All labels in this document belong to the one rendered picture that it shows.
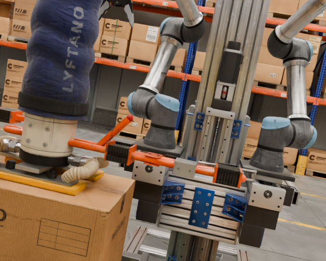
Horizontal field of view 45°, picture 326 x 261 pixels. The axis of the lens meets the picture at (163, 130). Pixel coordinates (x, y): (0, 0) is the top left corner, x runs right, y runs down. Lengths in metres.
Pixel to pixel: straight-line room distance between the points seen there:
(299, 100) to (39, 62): 1.18
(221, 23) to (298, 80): 0.45
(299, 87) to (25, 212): 1.31
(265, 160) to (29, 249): 1.03
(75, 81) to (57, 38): 0.14
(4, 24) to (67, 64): 8.49
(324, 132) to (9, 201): 9.22
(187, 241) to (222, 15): 1.10
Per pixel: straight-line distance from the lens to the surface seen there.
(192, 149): 1.95
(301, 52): 1.98
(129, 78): 9.94
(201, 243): 1.99
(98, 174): 1.41
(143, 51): 8.58
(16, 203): 1.22
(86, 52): 1.28
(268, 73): 8.46
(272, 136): 1.77
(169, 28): 1.98
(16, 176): 1.28
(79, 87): 1.27
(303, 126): 1.87
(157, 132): 1.77
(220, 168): 1.22
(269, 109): 9.77
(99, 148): 1.28
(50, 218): 1.19
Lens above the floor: 1.32
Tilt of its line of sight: 7 degrees down
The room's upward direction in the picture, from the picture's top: 11 degrees clockwise
